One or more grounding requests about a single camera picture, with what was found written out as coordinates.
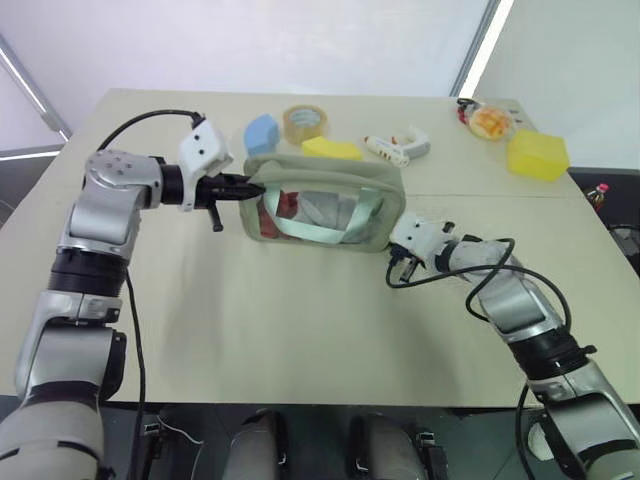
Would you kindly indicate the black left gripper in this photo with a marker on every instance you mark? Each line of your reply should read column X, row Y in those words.
column 212, row 191

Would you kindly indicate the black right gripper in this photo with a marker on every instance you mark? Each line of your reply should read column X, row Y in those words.
column 406, row 267

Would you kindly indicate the green zip pouch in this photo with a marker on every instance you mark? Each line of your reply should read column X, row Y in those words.
column 325, row 172

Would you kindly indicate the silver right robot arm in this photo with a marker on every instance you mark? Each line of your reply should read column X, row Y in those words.
column 520, row 300

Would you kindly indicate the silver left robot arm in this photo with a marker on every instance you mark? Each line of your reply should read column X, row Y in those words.
column 107, row 210

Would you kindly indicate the red item inside pouch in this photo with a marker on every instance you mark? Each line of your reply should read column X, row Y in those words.
column 286, row 204

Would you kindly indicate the white cloth inside pouch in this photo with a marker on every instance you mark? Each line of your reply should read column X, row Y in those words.
column 325, row 210

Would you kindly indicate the blue sponge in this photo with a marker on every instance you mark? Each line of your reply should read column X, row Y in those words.
column 262, row 134

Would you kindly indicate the brown packing tape roll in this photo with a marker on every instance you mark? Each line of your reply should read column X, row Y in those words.
column 320, row 129

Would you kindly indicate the yellow sponge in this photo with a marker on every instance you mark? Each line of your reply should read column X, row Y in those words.
column 332, row 149

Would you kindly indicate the white glue gun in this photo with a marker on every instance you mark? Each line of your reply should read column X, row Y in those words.
column 400, row 146

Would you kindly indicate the clear bag of orange snacks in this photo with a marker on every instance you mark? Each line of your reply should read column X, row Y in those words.
column 490, row 122

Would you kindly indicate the yellow plastic box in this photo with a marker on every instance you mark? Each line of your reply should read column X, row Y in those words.
column 537, row 156

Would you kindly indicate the bottle with red cap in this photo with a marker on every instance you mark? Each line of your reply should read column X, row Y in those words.
column 597, row 197

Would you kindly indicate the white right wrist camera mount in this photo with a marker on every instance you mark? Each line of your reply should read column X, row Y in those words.
column 417, row 234

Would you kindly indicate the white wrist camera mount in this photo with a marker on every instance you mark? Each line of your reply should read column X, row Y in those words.
column 417, row 234
column 202, row 145

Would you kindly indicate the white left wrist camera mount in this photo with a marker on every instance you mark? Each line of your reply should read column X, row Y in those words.
column 202, row 145

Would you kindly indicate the grey metal frame post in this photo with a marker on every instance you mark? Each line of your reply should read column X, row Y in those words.
column 35, row 87
column 482, row 47

